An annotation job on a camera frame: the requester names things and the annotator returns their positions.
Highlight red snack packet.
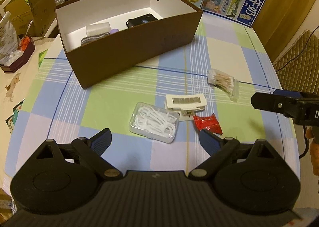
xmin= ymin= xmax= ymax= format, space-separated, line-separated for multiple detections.
xmin=193 ymin=113 xmax=223 ymax=135

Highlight cotton swab bag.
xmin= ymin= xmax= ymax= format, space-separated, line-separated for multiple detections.
xmin=207 ymin=68 xmax=239 ymax=102

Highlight white hair clip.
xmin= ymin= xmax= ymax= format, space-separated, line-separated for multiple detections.
xmin=164 ymin=93 xmax=207 ymax=122

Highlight clear floss pick box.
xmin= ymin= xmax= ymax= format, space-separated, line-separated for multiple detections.
xmin=129 ymin=102 xmax=179 ymax=144

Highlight clear plastic container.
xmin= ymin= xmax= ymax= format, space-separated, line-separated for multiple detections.
xmin=85 ymin=22 xmax=111 ymax=37

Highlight purple cosmetic tube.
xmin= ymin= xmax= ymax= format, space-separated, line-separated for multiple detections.
xmin=110 ymin=29 xmax=119 ymax=34

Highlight black shaver box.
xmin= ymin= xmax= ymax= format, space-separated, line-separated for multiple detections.
xmin=126 ymin=13 xmax=157 ymax=28

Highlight person's right hand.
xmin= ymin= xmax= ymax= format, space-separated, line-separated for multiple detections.
xmin=305 ymin=126 xmax=319 ymax=176

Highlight quilted brown chair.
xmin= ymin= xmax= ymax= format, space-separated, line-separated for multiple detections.
xmin=273 ymin=30 xmax=318 ymax=94

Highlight plaid tablecloth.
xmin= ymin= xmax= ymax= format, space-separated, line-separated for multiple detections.
xmin=3 ymin=13 xmax=300 ymax=184

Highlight teal medicine packets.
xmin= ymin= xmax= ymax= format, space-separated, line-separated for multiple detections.
xmin=5 ymin=99 xmax=24 ymax=135

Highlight green tissue packet on bed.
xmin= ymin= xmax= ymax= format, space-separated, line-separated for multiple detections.
xmin=38 ymin=49 xmax=48 ymax=68

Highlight dark red hexagonal tray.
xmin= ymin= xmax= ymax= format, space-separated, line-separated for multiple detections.
xmin=1 ymin=36 xmax=35 ymax=73

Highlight crumpled white plastic bag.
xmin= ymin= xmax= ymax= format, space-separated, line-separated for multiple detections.
xmin=0 ymin=11 xmax=20 ymax=65

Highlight brown open storage box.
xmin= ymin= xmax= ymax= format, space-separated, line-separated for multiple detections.
xmin=56 ymin=0 xmax=203 ymax=89

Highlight brown cardboard box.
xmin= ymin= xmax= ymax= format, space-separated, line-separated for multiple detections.
xmin=4 ymin=0 xmax=56 ymax=37

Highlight black power cord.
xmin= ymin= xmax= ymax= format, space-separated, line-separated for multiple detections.
xmin=275 ymin=26 xmax=319 ymax=160

